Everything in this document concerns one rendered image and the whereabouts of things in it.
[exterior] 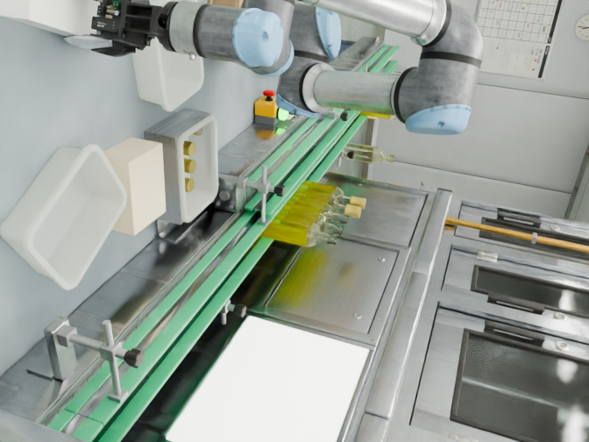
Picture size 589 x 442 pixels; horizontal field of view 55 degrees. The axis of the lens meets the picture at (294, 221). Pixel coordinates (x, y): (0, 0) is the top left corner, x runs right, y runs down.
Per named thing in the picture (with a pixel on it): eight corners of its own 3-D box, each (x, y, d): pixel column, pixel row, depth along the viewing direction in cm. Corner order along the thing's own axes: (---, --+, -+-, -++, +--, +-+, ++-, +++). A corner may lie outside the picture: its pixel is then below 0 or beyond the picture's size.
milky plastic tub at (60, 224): (-24, 231, 89) (22, 244, 86) (54, 129, 100) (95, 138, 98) (31, 284, 103) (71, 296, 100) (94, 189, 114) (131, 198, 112)
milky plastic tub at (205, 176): (152, 219, 135) (185, 227, 133) (145, 131, 124) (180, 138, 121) (189, 188, 149) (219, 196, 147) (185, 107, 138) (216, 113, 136)
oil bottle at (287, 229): (243, 233, 159) (315, 250, 153) (243, 216, 156) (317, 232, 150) (251, 224, 163) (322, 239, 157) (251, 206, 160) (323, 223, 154)
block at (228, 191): (212, 209, 151) (236, 214, 149) (211, 177, 146) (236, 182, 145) (218, 203, 154) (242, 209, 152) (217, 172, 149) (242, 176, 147)
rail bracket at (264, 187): (237, 220, 150) (280, 231, 147) (236, 162, 142) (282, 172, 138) (241, 215, 153) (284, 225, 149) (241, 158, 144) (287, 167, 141)
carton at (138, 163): (103, 227, 118) (134, 235, 116) (95, 155, 110) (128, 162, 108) (136, 204, 128) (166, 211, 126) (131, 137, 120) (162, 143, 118)
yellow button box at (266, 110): (252, 122, 182) (274, 125, 180) (252, 99, 178) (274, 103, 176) (261, 115, 188) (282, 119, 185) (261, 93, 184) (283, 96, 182)
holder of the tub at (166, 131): (153, 237, 138) (181, 245, 136) (144, 131, 124) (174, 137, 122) (188, 206, 152) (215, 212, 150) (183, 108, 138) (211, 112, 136)
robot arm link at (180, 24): (219, 10, 86) (211, 65, 87) (193, 7, 87) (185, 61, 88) (196, -4, 78) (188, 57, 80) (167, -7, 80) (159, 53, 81)
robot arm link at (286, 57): (304, 13, 94) (283, -5, 83) (292, 81, 96) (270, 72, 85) (260, 8, 96) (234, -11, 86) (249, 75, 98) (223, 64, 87)
